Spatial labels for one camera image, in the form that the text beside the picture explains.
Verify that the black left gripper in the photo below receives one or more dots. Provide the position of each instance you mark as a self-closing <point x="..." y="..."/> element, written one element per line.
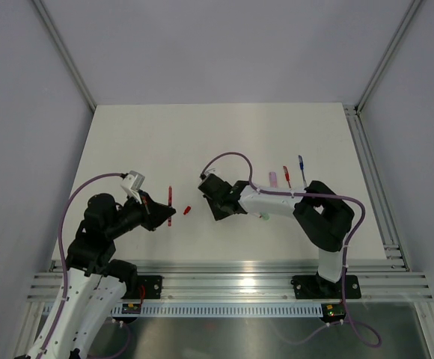
<point x="154" y="213"/>

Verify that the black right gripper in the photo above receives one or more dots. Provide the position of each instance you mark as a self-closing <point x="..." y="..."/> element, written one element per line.
<point x="218" y="215"/>

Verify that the red ink clear pen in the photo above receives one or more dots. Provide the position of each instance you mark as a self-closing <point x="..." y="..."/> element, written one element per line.
<point x="170" y="197"/>

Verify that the red grip gel pen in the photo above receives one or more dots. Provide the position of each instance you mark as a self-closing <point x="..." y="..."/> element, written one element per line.
<point x="287" y="176"/>

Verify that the blue grip gel pen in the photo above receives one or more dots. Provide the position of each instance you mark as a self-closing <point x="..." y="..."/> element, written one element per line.
<point x="302" y="169"/>

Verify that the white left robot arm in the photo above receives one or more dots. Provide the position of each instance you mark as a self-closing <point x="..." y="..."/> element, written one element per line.
<point x="93" y="281"/>

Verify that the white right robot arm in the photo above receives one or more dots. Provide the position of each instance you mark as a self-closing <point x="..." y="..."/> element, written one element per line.
<point x="324" y="218"/>

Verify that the green highlighter pen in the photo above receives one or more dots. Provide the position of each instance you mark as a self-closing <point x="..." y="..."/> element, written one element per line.
<point x="265" y="216"/>

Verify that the left circuit board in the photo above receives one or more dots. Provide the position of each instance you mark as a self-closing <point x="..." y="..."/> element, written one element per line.
<point x="131" y="309"/>

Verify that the circuit board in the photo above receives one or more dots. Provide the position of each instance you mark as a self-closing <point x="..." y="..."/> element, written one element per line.
<point x="333" y="312"/>
<point x="131" y="309"/>

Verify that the right circuit board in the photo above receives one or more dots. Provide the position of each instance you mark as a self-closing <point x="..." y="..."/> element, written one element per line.
<point x="333" y="312"/>

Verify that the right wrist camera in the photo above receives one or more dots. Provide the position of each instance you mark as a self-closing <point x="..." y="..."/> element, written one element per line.
<point x="209" y="171"/>

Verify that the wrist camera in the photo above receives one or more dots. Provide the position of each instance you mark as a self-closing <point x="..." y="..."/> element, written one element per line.
<point x="209" y="171"/>
<point x="131" y="184"/>

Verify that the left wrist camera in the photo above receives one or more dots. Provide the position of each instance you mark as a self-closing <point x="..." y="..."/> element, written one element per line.
<point x="131" y="184"/>

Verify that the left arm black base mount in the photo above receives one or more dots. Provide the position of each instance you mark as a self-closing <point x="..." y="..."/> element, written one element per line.
<point x="146" y="287"/>

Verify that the white slotted cable duct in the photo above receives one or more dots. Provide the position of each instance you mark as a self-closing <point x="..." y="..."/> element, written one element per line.
<point x="227" y="310"/>

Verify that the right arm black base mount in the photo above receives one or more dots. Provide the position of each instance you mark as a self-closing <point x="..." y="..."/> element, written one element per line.
<point x="315" y="287"/>

